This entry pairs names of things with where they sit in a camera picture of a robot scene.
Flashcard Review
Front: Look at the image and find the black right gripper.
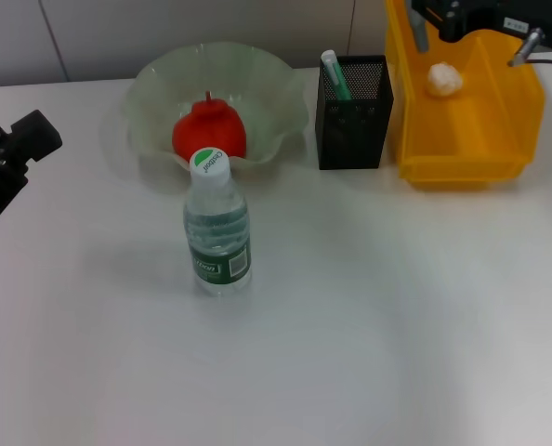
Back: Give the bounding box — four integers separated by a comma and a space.
411, 0, 552, 51

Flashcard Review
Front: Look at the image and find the grey marker pen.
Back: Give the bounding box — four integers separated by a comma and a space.
405, 6, 430, 54

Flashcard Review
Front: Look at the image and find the white paper ball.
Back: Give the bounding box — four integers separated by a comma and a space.
425, 61, 465, 98

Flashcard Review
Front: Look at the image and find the mint green pen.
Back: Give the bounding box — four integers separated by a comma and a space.
321, 48, 354, 101

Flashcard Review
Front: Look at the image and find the red pumpkin toy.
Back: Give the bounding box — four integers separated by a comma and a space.
171, 90, 250, 160

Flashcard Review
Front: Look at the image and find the clear green-label water bottle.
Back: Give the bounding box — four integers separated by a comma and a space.
182, 147, 254, 299

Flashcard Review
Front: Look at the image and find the black mesh pen holder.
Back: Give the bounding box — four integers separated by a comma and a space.
315, 55, 395, 171

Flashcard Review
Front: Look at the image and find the green wavy glass fruit bowl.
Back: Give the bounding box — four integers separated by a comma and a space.
125, 42, 310, 171

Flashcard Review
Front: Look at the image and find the yellow plastic bin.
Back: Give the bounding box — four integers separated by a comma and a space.
384, 0, 547, 190

